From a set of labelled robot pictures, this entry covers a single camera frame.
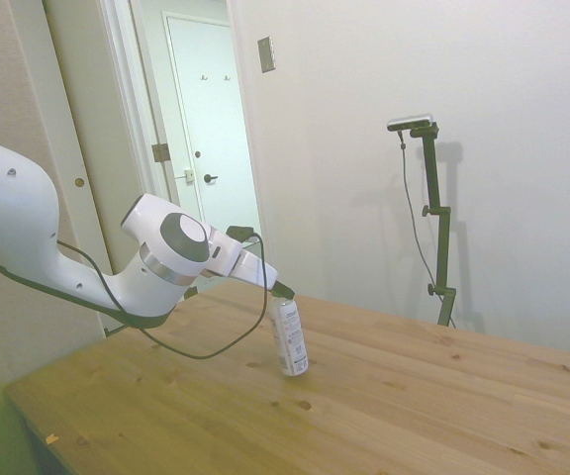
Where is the beige open door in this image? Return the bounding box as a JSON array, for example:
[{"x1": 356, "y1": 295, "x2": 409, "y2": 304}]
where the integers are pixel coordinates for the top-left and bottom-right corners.
[{"x1": 41, "y1": 0, "x2": 190, "y2": 340}]

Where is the silver camera on stand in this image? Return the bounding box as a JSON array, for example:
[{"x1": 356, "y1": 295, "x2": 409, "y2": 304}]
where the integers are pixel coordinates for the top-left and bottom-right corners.
[{"x1": 386, "y1": 113, "x2": 436, "y2": 133}]

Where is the white door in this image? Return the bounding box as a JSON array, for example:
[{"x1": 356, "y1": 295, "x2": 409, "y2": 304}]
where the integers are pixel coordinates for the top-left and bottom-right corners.
[{"x1": 162, "y1": 12, "x2": 264, "y2": 278}]

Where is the black camera stand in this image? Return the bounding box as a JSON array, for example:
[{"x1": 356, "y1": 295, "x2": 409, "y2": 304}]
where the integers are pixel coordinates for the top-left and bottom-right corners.
[{"x1": 409, "y1": 123, "x2": 460, "y2": 328}]

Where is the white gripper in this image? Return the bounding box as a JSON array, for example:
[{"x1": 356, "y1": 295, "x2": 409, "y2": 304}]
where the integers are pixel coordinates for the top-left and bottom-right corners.
[{"x1": 204, "y1": 231, "x2": 297, "y2": 300}]

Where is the white green-capped water bottle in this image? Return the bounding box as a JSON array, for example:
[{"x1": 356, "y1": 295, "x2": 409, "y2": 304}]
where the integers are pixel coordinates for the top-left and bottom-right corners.
[{"x1": 268, "y1": 292, "x2": 312, "y2": 379}]

